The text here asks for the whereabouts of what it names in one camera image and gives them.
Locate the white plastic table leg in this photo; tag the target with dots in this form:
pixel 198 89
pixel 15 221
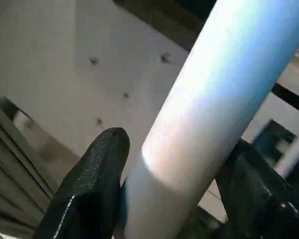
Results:
pixel 291 156
pixel 201 112

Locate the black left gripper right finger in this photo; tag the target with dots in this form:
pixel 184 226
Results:
pixel 259 199

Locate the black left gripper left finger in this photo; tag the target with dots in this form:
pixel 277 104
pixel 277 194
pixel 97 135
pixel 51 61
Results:
pixel 89 194

